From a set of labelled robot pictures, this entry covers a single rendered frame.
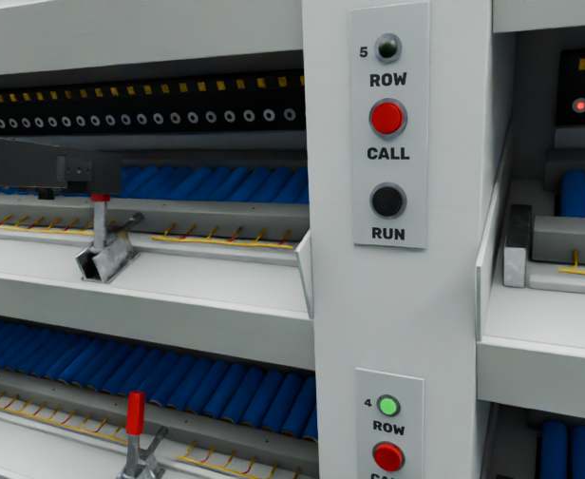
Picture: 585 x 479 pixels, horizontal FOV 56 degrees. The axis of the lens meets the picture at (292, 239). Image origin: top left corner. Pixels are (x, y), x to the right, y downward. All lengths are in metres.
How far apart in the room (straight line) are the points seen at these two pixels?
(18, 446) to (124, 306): 0.26
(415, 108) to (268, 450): 0.31
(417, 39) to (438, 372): 0.18
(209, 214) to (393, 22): 0.21
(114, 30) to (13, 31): 0.09
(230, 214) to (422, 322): 0.18
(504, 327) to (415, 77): 0.14
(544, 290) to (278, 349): 0.17
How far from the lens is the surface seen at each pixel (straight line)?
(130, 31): 0.39
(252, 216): 0.41
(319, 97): 0.31
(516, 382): 0.33
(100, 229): 0.44
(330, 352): 0.34
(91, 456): 0.59
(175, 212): 0.45
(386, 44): 0.29
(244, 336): 0.38
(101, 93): 0.61
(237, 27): 0.34
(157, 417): 0.55
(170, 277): 0.41
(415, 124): 0.29
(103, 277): 0.43
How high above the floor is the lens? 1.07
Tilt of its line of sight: 14 degrees down
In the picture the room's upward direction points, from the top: 3 degrees counter-clockwise
